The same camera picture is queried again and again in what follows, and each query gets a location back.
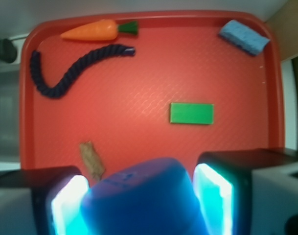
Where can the brown wood piece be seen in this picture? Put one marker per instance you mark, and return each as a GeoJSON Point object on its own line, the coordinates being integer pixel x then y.
{"type": "Point", "coordinates": [92, 160]}

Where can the orange toy carrot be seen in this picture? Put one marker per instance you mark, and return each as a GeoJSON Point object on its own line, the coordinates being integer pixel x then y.
{"type": "Point", "coordinates": [103, 30]}

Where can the red plastic tray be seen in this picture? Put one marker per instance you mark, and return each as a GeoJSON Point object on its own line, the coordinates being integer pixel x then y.
{"type": "Point", "coordinates": [122, 104]}

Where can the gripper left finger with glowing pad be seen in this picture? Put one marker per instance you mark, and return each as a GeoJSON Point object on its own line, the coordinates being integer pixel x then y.
{"type": "Point", "coordinates": [42, 201]}

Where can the green rectangular block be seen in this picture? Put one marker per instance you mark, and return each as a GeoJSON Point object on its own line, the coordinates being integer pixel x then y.
{"type": "Point", "coordinates": [191, 113]}

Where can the blue sponge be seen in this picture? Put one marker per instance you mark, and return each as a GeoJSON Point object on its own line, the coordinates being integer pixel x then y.
{"type": "Point", "coordinates": [243, 37]}

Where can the grey faucet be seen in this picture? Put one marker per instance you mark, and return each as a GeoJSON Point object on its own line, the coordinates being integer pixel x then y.
{"type": "Point", "coordinates": [8, 52]}

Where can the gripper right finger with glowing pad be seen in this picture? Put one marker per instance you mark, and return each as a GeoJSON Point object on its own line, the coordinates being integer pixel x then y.
{"type": "Point", "coordinates": [248, 192]}

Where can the blue plastic bottle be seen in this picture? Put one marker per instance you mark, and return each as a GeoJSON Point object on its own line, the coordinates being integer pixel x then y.
{"type": "Point", "coordinates": [154, 197]}

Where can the grey sink basin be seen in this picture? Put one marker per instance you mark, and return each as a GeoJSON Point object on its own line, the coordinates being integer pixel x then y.
{"type": "Point", "coordinates": [9, 114]}

